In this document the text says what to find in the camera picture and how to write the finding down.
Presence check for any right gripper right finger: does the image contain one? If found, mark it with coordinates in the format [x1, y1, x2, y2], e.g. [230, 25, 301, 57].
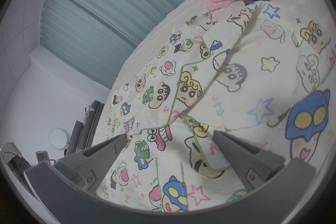
[213, 131, 285, 189]

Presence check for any bed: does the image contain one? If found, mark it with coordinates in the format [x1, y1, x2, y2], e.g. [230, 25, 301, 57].
[103, 0, 327, 139]

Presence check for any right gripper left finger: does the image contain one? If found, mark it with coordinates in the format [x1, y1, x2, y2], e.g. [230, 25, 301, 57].
[56, 134, 128, 191]

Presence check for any blue-green curtain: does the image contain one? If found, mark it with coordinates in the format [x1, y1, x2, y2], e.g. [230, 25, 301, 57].
[39, 0, 210, 90]

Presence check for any black chest of drawers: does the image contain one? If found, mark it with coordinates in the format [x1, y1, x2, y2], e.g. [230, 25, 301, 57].
[66, 100, 105, 156]

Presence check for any white printed pyjama top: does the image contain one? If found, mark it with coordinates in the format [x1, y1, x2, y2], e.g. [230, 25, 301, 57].
[96, 0, 336, 211]

